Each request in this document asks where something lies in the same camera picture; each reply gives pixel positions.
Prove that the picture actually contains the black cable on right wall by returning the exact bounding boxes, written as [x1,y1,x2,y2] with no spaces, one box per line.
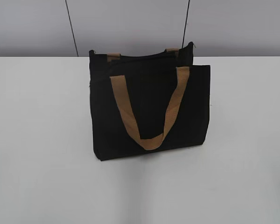
[181,0,191,50]

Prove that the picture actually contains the black tote bag tan handles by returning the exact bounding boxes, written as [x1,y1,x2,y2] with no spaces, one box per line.
[89,42,210,161]

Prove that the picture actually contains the black cable on left wall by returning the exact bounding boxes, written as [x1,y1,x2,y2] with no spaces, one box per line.
[65,0,80,57]

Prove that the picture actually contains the black cable on wall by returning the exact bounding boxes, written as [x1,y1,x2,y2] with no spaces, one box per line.
[181,0,191,50]
[65,0,80,57]

